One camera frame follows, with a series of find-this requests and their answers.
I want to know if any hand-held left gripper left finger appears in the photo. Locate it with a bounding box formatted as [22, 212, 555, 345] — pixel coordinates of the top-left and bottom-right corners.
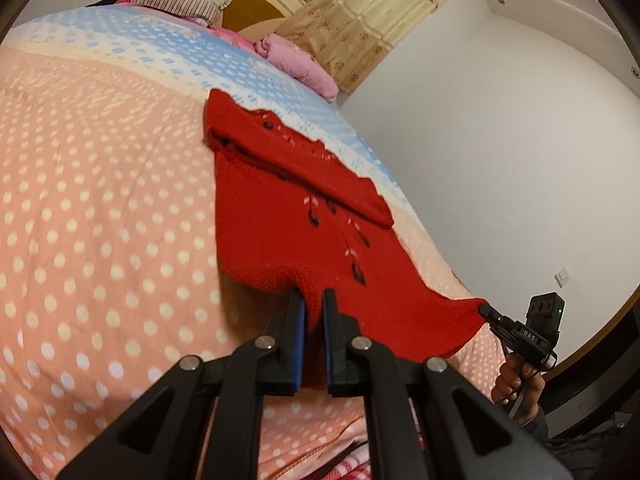
[55, 292, 307, 480]

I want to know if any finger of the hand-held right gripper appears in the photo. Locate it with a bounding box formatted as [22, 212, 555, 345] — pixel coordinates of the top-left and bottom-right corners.
[487, 322, 513, 353]
[480, 301, 516, 330]

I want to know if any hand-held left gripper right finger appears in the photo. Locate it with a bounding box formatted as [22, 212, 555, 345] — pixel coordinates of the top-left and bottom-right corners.
[322, 287, 576, 480]

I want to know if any red embroidered sweater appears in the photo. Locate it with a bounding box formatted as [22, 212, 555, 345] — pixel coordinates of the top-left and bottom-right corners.
[202, 88, 493, 392]

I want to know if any person's right forearm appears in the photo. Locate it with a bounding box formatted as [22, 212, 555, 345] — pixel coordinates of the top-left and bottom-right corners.
[520, 404, 553, 443]

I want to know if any person's right hand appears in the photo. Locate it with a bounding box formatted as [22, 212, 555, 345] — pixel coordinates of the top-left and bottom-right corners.
[491, 352, 547, 425]

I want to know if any red plaid blanket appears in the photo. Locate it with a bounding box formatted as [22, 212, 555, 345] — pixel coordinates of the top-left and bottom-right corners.
[310, 437, 373, 480]

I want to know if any polka dot bedsheet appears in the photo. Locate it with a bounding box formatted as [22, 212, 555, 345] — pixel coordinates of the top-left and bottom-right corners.
[0, 5, 506, 480]

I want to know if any pink pillow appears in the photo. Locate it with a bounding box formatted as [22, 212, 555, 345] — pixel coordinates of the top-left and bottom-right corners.
[252, 32, 341, 101]

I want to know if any beige patterned curtain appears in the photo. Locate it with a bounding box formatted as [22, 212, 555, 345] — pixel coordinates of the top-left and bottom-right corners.
[277, 0, 475, 97]

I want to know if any cream wooden headboard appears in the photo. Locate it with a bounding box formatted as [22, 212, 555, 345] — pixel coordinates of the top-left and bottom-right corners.
[120, 0, 306, 43]

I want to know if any striped pillow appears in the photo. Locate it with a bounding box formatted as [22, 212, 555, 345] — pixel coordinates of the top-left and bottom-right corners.
[131, 0, 232, 28]

